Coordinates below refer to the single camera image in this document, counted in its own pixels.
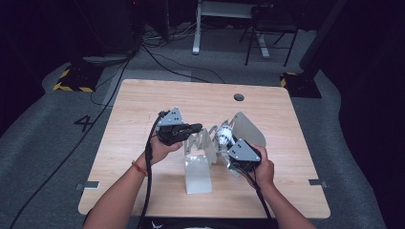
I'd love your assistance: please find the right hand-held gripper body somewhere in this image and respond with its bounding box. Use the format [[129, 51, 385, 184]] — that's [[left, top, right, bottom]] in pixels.
[[226, 137, 263, 174]]

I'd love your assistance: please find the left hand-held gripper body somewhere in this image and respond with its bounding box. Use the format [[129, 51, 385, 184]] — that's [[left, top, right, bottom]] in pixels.
[[155, 106, 193, 147]]

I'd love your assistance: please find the white expandable metal book rack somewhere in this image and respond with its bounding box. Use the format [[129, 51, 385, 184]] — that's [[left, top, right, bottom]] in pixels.
[[183, 111, 267, 196]]

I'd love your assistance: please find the person's right hand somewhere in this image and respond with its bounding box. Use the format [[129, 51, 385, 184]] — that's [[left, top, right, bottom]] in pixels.
[[247, 144, 276, 191]]

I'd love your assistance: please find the person's left hand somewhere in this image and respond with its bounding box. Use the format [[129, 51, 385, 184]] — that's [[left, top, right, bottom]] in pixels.
[[147, 133, 184, 167]]

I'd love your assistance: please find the grey tape piece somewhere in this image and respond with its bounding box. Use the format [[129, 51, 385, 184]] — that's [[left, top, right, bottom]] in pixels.
[[308, 178, 329, 188], [75, 180, 100, 192]]

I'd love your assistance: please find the person's dark clothing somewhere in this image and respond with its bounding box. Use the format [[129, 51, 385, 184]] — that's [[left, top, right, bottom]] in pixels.
[[81, 208, 278, 229]]

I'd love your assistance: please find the yellow black striped stand base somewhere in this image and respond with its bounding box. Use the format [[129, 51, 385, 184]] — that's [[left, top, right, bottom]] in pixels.
[[279, 71, 323, 99], [52, 61, 105, 94]]

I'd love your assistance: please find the black cabinet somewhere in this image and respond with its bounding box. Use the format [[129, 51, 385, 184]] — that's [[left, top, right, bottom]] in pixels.
[[94, 0, 145, 55]]

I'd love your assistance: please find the black folding chair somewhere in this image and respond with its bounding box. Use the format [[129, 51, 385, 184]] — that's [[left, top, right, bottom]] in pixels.
[[239, 3, 300, 68]]

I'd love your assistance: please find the dark slanted stand pole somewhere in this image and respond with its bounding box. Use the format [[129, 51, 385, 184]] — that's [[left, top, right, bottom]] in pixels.
[[298, 0, 349, 80]]

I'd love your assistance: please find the right hand-held gripper black cable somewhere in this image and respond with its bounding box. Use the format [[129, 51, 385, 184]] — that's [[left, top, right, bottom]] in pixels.
[[236, 165, 275, 229]]

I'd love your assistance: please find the hand-held gripper black cable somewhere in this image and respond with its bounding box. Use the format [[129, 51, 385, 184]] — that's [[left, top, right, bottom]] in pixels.
[[136, 110, 170, 229], [236, 165, 275, 229]]

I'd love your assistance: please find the red string bracelet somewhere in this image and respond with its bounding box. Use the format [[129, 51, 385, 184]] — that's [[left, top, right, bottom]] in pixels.
[[131, 159, 149, 177]]

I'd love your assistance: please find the curved black floor cable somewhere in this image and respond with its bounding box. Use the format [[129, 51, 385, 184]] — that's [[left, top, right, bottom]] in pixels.
[[140, 44, 226, 85]]

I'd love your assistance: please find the left hand-held gripper black cable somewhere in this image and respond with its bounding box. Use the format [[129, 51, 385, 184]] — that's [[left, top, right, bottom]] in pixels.
[[136, 110, 170, 229]]

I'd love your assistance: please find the white metal desk frame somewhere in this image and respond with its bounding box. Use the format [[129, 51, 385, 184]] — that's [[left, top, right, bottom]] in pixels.
[[191, 0, 272, 59]]

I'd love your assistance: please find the long black floor cable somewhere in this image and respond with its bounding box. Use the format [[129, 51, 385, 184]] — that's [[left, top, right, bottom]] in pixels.
[[8, 47, 135, 229]]

